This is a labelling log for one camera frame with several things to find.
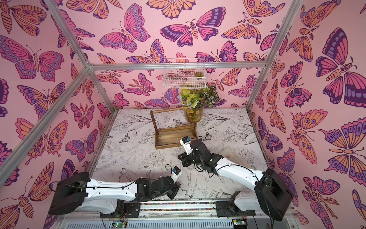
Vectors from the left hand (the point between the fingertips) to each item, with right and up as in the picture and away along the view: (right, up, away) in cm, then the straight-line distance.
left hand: (182, 186), depth 77 cm
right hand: (-2, +16, +3) cm, 16 cm away
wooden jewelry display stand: (-10, +23, +25) cm, 36 cm away
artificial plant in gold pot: (+8, +50, +25) cm, 57 cm away
